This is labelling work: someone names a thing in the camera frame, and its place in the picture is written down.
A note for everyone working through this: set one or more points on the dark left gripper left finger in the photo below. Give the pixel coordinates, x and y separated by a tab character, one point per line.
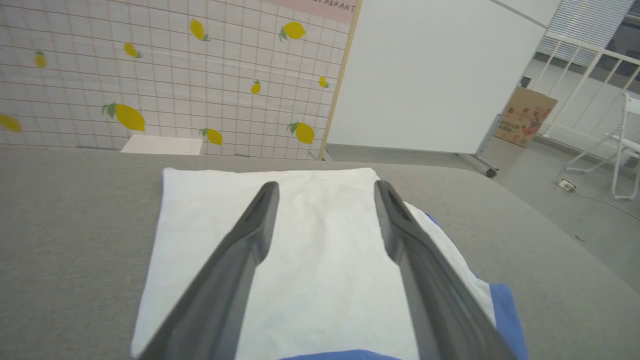
220	305

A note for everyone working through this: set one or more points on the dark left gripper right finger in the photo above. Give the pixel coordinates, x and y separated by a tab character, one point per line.
440	320

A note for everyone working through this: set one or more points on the blue and white garment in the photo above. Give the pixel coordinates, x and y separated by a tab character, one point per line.
325	250

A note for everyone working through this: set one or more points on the white rectangular box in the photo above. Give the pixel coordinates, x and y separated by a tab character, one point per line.
162	145

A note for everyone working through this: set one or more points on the white power strip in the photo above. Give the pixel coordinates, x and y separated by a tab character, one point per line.
567	185

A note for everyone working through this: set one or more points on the printed cardboard box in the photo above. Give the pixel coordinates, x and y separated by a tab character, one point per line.
525	117

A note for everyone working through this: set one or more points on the lemon print partition panel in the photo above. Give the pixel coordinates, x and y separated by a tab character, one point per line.
175	75

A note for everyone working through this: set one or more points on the white board panel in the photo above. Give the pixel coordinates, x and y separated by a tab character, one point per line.
435	75

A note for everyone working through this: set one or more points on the white folding chair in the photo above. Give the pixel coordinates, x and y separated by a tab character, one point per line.
632	105

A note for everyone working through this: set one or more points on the white metal railing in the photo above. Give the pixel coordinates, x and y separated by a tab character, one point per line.
590	46

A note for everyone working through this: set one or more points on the grey window blind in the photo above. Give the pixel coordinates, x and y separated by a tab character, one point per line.
585	20

